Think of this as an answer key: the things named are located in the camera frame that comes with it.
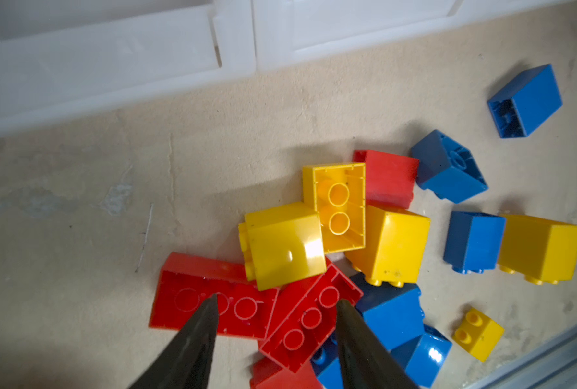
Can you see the hollow yellow lego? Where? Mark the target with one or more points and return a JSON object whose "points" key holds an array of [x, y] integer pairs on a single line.
{"points": [[338, 193]]}

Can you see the dark blue hollow lego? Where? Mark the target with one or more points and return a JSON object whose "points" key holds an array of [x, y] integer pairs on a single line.
{"points": [[447, 168]]}

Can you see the white middle bin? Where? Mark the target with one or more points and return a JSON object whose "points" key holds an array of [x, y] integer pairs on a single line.
{"points": [[292, 32]]}

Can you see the white left bin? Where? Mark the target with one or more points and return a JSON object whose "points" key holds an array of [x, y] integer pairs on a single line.
{"points": [[61, 60]]}

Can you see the small red lego bottom left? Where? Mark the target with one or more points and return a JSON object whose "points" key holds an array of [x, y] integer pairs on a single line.
{"points": [[268, 375]]}

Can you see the blue lego front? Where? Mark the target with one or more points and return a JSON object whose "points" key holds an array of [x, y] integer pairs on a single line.
{"points": [[422, 358]]}

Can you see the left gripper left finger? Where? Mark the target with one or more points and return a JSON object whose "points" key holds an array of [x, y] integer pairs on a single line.
{"points": [[186, 360]]}

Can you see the small yellow lego front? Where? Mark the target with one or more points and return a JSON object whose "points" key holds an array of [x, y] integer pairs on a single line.
{"points": [[478, 334]]}

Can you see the red square lego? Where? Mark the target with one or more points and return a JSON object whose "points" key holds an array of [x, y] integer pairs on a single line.
{"points": [[390, 178]]}

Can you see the blue lego beside yellow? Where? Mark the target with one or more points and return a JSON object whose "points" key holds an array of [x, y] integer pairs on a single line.
{"points": [[474, 241]]}

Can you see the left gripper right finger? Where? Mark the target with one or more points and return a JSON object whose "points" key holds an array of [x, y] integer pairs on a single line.
{"points": [[364, 361]]}

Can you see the white bin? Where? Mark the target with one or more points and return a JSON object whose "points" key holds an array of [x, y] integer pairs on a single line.
{"points": [[61, 60], [292, 32]]}

